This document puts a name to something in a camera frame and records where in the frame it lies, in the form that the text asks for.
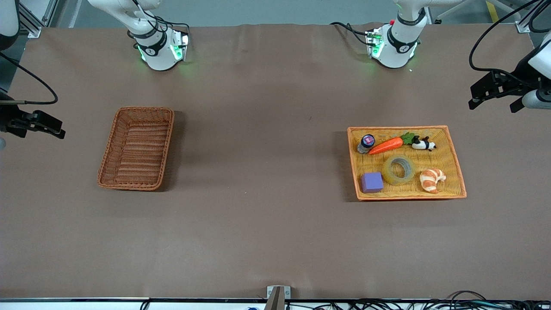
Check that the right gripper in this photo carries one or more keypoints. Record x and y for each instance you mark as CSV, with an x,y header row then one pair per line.
x,y
9,118

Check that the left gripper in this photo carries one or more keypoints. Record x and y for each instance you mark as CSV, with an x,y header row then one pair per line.
x,y
515,81

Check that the clear yellowish tape roll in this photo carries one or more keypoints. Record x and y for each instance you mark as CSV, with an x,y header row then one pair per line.
x,y
389,176

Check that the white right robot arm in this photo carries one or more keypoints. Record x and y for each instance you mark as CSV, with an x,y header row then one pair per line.
x,y
157,51

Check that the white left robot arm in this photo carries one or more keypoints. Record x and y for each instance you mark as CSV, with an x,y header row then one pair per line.
x,y
398,43

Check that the brown wicker basket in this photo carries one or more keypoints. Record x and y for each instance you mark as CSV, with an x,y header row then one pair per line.
x,y
137,146

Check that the orange yellow wicker basket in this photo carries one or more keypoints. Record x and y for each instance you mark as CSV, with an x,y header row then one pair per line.
x,y
370,162

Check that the black white panda toy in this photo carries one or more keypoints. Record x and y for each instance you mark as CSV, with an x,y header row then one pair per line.
x,y
419,145

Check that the toy croissant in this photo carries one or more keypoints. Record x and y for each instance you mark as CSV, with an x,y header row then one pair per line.
x,y
430,183

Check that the orange toy carrot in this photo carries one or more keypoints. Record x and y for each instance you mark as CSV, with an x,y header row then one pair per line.
x,y
385,146

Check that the small jar with blue lid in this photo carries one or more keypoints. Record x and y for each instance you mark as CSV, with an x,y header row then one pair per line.
x,y
367,141

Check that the purple cube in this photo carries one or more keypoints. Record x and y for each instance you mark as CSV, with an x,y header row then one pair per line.
x,y
372,183

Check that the brown table cover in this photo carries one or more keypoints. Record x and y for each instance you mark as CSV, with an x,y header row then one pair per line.
x,y
275,224

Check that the metal corner bracket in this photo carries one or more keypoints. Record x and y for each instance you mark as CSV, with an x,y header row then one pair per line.
x,y
523,28

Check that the aluminium frame profile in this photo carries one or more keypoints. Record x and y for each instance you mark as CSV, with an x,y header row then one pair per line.
x,y
32,23

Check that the metal table edge bracket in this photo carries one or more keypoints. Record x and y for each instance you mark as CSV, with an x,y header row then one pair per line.
x,y
277,299

